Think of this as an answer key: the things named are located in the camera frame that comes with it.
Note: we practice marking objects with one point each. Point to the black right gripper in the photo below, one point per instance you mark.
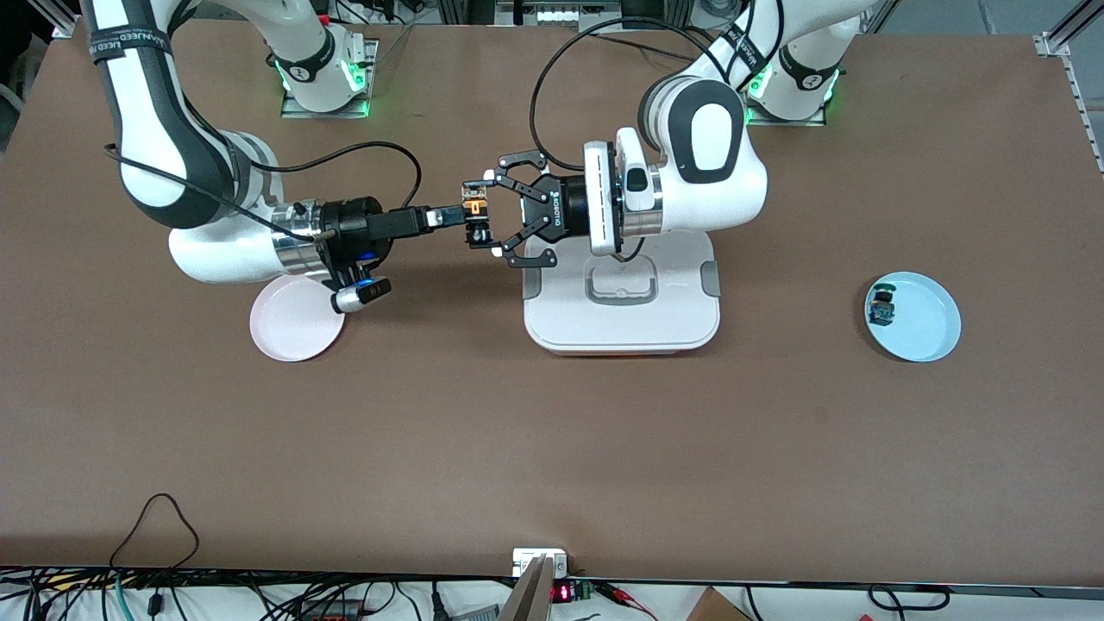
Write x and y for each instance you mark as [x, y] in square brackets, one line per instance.
[352, 226]

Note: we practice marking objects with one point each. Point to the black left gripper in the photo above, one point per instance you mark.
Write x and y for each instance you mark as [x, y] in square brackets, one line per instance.
[559, 209]

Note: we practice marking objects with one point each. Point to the orange push button switch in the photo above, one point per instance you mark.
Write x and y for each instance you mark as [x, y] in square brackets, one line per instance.
[476, 209]

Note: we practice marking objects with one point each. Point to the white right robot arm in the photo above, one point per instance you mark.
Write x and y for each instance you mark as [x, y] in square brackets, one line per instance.
[147, 129]

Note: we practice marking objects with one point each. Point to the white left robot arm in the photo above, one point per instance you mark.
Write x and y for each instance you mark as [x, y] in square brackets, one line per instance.
[716, 190]

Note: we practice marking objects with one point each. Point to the white lidded box grey latches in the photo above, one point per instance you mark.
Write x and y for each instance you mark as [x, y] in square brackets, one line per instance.
[621, 328]

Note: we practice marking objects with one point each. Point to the pale pink round plate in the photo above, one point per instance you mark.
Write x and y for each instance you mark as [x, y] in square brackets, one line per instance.
[293, 332]

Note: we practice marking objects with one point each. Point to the small white electronics box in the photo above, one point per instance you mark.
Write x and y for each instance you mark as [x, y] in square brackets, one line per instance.
[528, 559]

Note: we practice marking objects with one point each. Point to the red digit display module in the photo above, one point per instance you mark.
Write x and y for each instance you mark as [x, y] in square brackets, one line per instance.
[563, 592]

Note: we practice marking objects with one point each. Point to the grey aluminium bar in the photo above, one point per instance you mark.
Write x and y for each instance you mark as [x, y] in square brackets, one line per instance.
[528, 599]

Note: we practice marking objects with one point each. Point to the light blue round plate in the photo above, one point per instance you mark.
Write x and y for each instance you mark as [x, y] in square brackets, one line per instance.
[927, 332]

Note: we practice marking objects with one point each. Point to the brown cardboard piece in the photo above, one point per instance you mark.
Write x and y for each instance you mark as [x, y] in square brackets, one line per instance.
[714, 608]

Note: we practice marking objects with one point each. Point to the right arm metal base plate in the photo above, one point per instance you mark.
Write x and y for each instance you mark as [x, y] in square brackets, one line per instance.
[373, 65]

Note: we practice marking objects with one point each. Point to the aluminium frame rail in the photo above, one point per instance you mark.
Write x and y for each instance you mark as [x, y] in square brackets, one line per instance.
[561, 15]

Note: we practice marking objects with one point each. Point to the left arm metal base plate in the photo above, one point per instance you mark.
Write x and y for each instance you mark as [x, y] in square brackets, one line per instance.
[743, 110]

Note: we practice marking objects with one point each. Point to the green blue push button switch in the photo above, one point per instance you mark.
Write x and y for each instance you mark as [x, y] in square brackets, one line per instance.
[881, 306]

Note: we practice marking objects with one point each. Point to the aluminium frame corner profile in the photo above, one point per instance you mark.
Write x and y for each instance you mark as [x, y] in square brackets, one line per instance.
[59, 19]

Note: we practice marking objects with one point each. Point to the aluminium frame profile with bracket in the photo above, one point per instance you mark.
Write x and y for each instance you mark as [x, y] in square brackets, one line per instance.
[1054, 45]

